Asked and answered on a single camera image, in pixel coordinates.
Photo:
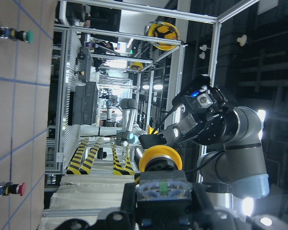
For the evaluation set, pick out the red push button switch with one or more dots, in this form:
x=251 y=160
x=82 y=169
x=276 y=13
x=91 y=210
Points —
x=7 y=188

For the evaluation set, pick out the large yellow hard hat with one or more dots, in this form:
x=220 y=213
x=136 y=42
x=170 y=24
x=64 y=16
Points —
x=163 y=30

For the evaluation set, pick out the aluminium cage frame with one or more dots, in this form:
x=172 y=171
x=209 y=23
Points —
x=94 y=43

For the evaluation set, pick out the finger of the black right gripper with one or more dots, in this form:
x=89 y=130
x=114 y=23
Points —
x=151 y=140

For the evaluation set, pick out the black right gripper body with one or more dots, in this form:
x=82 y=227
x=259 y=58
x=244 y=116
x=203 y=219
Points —
x=210 y=117

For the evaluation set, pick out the green push button switch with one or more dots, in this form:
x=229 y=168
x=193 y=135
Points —
x=13 y=34

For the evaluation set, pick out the yellow push button switch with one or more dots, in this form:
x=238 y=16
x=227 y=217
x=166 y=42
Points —
x=162 y=185

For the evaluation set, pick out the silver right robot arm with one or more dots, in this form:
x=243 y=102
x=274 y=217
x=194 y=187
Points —
x=239 y=169

